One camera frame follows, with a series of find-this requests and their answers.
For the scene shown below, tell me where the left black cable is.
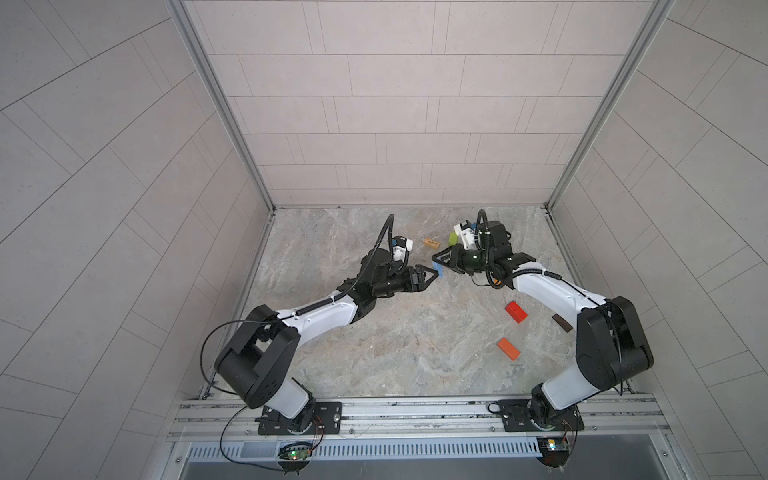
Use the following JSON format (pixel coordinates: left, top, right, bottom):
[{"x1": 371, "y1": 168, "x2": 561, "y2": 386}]
[{"x1": 199, "y1": 317, "x2": 283, "y2": 397}]

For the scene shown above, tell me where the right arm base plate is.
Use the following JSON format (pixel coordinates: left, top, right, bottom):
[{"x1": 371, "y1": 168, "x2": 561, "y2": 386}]
[{"x1": 487, "y1": 399, "x2": 585, "y2": 433}]

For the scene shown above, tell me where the aluminium left corner post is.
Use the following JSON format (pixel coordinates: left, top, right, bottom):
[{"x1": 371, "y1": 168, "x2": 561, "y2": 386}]
[{"x1": 166, "y1": 0, "x2": 276, "y2": 214}]

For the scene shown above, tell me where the printed label wood block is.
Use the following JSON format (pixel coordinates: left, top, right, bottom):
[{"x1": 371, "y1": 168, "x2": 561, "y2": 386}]
[{"x1": 423, "y1": 237, "x2": 440, "y2": 250}]

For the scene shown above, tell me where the left controller board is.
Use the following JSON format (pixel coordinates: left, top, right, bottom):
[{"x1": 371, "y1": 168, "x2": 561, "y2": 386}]
[{"x1": 277, "y1": 442, "x2": 314, "y2": 462}]

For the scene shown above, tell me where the aluminium right corner post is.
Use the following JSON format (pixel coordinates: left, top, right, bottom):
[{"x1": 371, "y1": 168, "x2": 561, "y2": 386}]
[{"x1": 544, "y1": 0, "x2": 676, "y2": 210}]

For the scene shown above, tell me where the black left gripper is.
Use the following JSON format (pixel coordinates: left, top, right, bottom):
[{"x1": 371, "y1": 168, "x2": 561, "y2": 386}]
[{"x1": 368, "y1": 266, "x2": 437, "y2": 299}]

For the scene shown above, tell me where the aluminium corner post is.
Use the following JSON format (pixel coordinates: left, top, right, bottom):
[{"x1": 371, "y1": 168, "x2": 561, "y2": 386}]
[
  {"x1": 544, "y1": 0, "x2": 676, "y2": 210},
  {"x1": 166, "y1": 0, "x2": 276, "y2": 214}
]

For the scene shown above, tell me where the dark brown wood block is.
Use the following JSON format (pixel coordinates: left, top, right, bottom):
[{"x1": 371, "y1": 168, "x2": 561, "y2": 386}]
[{"x1": 552, "y1": 314, "x2": 573, "y2": 332}]

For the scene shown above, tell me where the controller board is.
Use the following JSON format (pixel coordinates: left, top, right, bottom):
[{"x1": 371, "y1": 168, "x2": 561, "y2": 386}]
[
  {"x1": 537, "y1": 437, "x2": 571, "y2": 468},
  {"x1": 277, "y1": 442, "x2": 314, "y2": 462}
]

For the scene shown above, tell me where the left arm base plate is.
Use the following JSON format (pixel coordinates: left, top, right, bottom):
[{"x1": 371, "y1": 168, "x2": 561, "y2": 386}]
[{"x1": 258, "y1": 399, "x2": 342, "y2": 436}]

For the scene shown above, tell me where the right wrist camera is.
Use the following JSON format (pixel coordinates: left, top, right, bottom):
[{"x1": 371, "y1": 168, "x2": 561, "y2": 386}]
[{"x1": 454, "y1": 220, "x2": 478, "y2": 250}]

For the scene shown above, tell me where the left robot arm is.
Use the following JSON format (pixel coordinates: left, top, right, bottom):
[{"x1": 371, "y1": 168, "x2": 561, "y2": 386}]
[{"x1": 214, "y1": 249, "x2": 439, "y2": 429}]

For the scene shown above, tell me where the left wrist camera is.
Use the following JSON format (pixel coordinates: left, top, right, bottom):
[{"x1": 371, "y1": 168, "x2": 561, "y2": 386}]
[{"x1": 391, "y1": 236, "x2": 413, "y2": 264}]

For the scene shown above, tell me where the orange wood block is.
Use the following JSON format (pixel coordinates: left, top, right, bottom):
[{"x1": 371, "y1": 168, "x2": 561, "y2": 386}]
[{"x1": 497, "y1": 338, "x2": 521, "y2": 361}]

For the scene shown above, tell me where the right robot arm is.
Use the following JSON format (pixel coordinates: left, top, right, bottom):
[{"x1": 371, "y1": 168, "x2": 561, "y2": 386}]
[{"x1": 432, "y1": 216, "x2": 654, "y2": 430}]

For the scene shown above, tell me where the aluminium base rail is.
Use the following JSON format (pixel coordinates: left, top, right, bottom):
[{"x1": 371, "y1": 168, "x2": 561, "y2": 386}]
[{"x1": 169, "y1": 392, "x2": 671, "y2": 441}]

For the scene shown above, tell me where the light blue wood block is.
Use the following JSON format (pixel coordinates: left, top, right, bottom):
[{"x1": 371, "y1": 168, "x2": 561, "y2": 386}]
[{"x1": 432, "y1": 261, "x2": 444, "y2": 278}]

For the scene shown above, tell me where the right controller board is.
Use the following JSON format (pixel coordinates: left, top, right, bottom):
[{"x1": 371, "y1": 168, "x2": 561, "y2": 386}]
[{"x1": 537, "y1": 437, "x2": 571, "y2": 468}]

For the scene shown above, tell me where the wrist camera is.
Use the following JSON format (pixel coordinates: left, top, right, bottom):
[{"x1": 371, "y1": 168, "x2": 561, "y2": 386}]
[
  {"x1": 391, "y1": 236, "x2": 413, "y2": 264},
  {"x1": 454, "y1": 220, "x2": 478, "y2": 250}
]

